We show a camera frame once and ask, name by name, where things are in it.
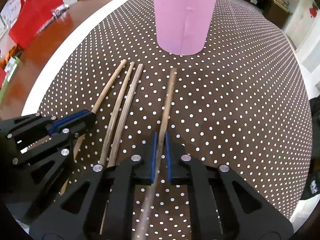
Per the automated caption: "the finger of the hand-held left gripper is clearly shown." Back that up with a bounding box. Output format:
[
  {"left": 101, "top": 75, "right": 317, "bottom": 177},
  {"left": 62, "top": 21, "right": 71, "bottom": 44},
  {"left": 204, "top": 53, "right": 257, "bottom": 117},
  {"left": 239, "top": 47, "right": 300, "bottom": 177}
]
[
  {"left": 0, "top": 109, "right": 89, "bottom": 143},
  {"left": 12, "top": 109, "right": 97, "bottom": 188}
]

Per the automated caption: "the pink cup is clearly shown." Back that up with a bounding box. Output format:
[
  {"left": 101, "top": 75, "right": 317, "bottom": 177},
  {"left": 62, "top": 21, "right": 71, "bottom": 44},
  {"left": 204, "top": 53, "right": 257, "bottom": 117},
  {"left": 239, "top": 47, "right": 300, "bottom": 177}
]
[{"left": 152, "top": 0, "right": 219, "bottom": 56}]

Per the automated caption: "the dark sideboard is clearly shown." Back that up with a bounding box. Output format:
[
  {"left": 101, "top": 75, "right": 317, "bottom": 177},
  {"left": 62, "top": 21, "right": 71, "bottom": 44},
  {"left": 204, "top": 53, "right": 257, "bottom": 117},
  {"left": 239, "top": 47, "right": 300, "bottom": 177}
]
[{"left": 234, "top": 0, "right": 293, "bottom": 28}]

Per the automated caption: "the brown polka dot mat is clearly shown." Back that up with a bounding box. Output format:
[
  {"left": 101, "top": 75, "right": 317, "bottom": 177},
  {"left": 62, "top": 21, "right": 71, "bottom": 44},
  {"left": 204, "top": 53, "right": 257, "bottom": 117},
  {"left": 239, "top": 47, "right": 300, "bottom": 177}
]
[{"left": 37, "top": 0, "right": 313, "bottom": 240}]

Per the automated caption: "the brown polka dot tablecloth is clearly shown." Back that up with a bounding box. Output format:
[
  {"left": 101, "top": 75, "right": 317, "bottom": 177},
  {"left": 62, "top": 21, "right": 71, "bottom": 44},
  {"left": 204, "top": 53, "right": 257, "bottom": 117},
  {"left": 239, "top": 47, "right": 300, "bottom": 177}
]
[{"left": 21, "top": 0, "right": 314, "bottom": 229}]

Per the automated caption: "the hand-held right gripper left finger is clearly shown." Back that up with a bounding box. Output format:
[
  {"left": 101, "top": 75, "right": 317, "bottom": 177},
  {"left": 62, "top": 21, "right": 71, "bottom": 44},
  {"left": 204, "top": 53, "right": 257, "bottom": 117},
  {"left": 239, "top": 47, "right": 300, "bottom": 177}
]
[{"left": 30, "top": 131, "right": 158, "bottom": 240}]

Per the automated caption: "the green and white box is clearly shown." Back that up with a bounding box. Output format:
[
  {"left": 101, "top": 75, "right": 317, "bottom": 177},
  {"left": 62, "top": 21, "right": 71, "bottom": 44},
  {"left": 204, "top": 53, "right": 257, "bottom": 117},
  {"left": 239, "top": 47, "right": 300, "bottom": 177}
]
[{"left": 0, "top": 55, "right": 20, "bottom": 105}]

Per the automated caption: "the dark grey jacket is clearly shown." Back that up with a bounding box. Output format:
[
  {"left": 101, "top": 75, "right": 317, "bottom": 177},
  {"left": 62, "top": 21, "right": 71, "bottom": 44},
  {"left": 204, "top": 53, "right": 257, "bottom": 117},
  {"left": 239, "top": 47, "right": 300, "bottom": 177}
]
[{"left": 299, "top": 96, "right": 320, "bottom": 202}]

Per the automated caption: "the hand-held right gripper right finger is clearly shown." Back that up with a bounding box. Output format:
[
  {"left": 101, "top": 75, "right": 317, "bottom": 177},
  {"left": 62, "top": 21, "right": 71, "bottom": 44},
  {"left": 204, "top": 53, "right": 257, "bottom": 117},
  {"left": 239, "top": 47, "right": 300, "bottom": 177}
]
[{"left": 164, "top": 131, "right": 294, "bottom": 240}]

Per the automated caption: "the wooden chopstick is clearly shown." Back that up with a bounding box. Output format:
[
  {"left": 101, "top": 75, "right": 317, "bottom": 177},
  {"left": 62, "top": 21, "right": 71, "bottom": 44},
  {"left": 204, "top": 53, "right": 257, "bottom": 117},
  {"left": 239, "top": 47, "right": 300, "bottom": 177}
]
[
  {"left": 99, "top": 64, "right": 144, "bottom": 235},
  {"left": 60, "top": 59, "right": 127, "bottom": 196},
  {"left": 131, "top": 67, "right": 178, "bottom": 240},
  {"left": 99, "top": 61, "right": 135, "bottom": 165}
]

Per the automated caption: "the white wall poster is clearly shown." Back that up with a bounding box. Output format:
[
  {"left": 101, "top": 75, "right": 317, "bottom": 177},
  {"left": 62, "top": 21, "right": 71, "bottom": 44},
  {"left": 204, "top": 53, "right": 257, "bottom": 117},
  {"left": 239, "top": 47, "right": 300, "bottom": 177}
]
[{"left": 0, "top": 0, "right": 27, "bottom": 34}]

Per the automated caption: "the white door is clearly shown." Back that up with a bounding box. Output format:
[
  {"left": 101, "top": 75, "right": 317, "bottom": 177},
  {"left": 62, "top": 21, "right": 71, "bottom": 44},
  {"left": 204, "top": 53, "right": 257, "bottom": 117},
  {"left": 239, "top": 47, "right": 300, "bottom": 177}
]
[{"left": 284, "top": 0, "right": 320, "bottom": 80}]

